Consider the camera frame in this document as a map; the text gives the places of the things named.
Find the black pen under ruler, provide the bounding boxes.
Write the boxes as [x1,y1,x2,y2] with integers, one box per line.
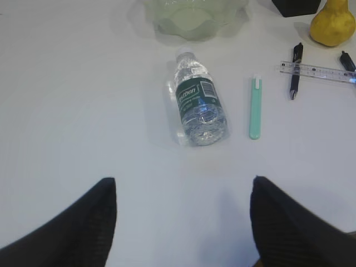
[290,42,304,100]
[340,51,356,72]

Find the clear plastic water bottle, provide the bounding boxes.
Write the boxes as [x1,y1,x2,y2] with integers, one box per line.
[174,48,228,146]

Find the mint green pen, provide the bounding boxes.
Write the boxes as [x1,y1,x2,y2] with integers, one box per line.
[249,75,262,140]

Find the yellow pear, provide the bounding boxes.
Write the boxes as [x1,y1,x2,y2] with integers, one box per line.
[309,0,355,47]

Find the clear plastic ruler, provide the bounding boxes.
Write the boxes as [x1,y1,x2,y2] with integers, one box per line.
[279,61,355,84]

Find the black pen under ruler left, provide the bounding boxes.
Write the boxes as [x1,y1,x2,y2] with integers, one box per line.
[290,42,304,100]

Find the frosted green wavy plate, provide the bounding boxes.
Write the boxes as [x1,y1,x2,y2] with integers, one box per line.
[139,1,249,41]

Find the black square pen holder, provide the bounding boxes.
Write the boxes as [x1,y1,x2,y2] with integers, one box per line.
[272,0,321,17]

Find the black pen under ruler middle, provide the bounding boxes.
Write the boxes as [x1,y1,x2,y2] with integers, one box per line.
[340,51,356,72]

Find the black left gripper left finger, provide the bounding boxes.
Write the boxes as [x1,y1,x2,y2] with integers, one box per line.
[1,177,116,266]

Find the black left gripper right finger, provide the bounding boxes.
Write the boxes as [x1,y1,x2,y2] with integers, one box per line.
[250,176,355,266]

